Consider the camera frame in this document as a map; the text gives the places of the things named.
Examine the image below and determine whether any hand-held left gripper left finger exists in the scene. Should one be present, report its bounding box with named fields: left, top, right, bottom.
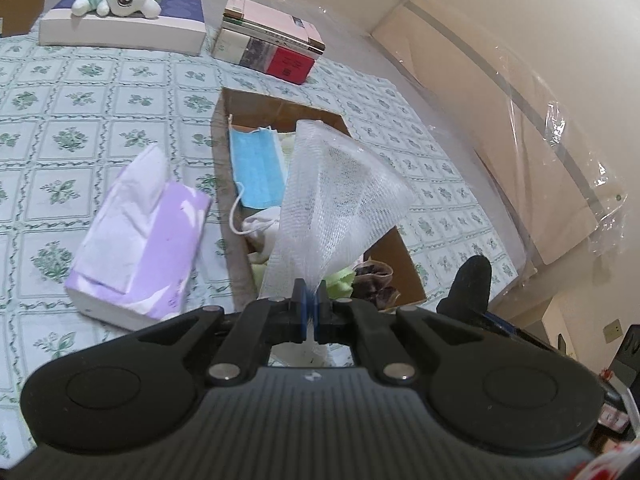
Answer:
left=137, top=279, right=310, bottom=382

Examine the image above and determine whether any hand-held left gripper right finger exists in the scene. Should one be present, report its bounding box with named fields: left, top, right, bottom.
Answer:
left=314, top=280, right=481, bottom=382

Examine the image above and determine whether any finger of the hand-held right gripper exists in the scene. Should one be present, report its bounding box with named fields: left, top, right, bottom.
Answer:
left=436, top=254, right=492, bottom=322
left=477, top=309, right=531, bottom=344

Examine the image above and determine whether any dark brown velvet scrunchie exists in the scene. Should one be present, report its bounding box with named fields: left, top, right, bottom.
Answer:
left=351, top=257, right=401, bottom=311

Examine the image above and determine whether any cream knit pouch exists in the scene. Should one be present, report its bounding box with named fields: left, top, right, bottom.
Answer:
left=242, top=207, right=281, bottom=263

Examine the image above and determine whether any white mesh cloth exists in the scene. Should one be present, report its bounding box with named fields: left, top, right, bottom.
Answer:
left=257, top=119, right=416, bottom=356

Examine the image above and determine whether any blue face mask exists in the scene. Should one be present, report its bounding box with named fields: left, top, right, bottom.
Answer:
left=227, top=115, right=288, bottom=235

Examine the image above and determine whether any cardboard tray box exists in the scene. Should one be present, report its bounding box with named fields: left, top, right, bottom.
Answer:
left=210, top=86, right=428, bottom=311

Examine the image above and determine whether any dark furniture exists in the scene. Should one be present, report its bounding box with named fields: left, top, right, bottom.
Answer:
left=597, top=324, right=640, bottom=441

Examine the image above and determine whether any purple tissue pack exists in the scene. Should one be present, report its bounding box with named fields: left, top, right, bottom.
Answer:
left=64, top=145, right=213, bottom=331

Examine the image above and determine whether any plastic wrapped headboard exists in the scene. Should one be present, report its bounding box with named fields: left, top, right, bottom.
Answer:
left=370, top=0, right=626, bottom=268

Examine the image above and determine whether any red and white packet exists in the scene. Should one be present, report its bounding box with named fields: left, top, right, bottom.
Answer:
left=570, top=440, right=640, bottom=480

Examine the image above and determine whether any thin book with dark edge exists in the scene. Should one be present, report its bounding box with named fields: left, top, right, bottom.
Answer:
left=221, top=12, right=324, bottom=57

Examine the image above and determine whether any green floral tablecloth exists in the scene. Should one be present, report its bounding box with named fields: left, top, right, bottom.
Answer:
left=0, top=40, right=521, bottom=461

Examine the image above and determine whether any pink cover book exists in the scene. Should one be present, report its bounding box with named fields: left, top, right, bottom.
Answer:
left=224, top=0, right=326, bottom=53

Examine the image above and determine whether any white flat box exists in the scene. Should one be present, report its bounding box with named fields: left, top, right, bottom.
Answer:
left=39, top=0, right=207, bottom=56

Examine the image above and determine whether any small closed cardboard box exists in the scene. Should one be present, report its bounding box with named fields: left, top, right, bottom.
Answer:
left=0, top=0, right=50, bottom=38

